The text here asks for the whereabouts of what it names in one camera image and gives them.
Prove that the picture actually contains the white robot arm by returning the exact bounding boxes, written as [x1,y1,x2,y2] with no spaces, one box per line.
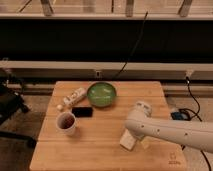
[125,101,213,153]

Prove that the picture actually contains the white plug on rail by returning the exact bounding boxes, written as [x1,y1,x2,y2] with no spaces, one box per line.
[185,69,194,79]

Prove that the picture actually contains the white wall outlet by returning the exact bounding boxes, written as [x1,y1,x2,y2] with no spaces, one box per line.
[96,70,101,78]

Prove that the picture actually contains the black office chair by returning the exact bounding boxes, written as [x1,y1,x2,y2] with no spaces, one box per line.
[0,68,36,148]

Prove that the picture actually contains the blue power adapter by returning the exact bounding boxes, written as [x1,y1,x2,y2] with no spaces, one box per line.
[171,112,189,121]

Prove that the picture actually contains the white tube with cap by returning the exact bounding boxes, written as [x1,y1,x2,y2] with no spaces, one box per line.
[57,87,86,111]

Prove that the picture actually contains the black hanging cable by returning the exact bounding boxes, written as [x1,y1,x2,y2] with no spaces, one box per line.
[111,11,149,81]

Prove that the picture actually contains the black smartphone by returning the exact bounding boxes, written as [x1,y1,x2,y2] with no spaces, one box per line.
[72,107,93,117]

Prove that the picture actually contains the green ceramic bowl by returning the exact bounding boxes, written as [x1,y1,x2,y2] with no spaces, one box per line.
[87,82,117,107]

